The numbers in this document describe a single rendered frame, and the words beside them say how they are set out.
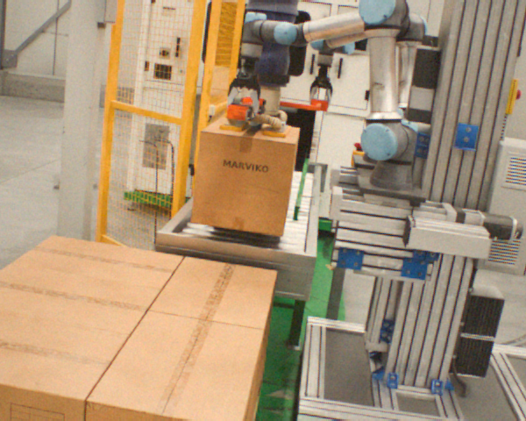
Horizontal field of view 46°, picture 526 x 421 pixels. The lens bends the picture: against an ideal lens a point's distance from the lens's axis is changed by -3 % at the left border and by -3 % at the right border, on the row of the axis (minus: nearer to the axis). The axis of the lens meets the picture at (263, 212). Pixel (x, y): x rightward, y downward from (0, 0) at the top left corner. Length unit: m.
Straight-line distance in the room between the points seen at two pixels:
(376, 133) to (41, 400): 1.24
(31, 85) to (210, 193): 10.09
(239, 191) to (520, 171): 1.12
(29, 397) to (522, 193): 1.75
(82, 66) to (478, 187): 2.15
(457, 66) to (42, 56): 10.84
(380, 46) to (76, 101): 1.99
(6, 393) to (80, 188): 2.05
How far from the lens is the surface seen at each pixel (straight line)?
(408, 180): 2.23
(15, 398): 1.79
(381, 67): 2.07
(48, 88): 12.51
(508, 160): 2.40
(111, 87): 4.08
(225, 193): 2.72
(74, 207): 3.71
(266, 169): 2.68
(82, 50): 3.58
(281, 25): 2.26
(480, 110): 2.40
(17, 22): 12.91
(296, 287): 2.82
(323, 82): 3.16
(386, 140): 2.04
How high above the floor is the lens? 1.45
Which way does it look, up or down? 14 degrees down
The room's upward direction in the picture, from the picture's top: 8 degrees clockwise
